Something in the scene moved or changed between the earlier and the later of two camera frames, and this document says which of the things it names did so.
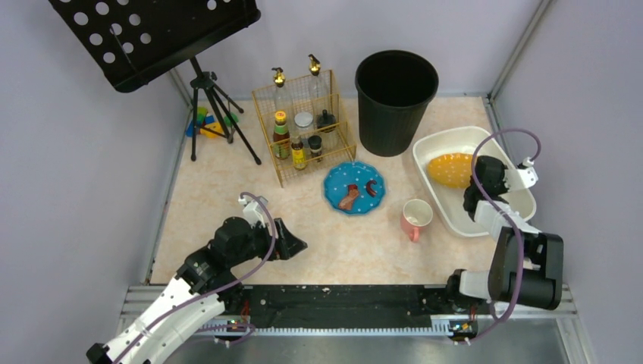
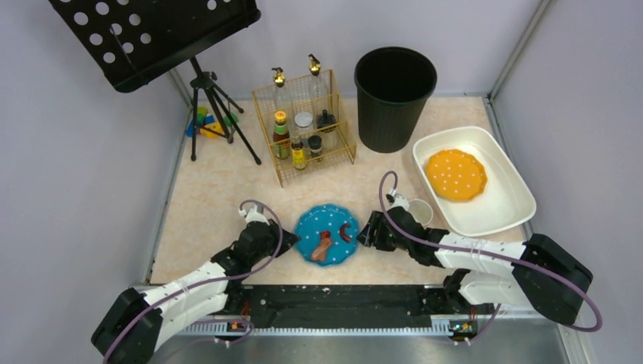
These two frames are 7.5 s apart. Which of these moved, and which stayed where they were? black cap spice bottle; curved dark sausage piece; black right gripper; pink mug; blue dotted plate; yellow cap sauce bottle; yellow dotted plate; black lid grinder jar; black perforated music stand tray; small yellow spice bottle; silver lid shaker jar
Moved: yellow dotted plate; curved dark sausage piece; black right gripper; blue dotted plate
Stayed: black perforated music stand tray; pink mug; silver lid shaker jar; yellow cap sauce bottle; small yellow spice bottle; black lid grinder jar; black cap spice bottle
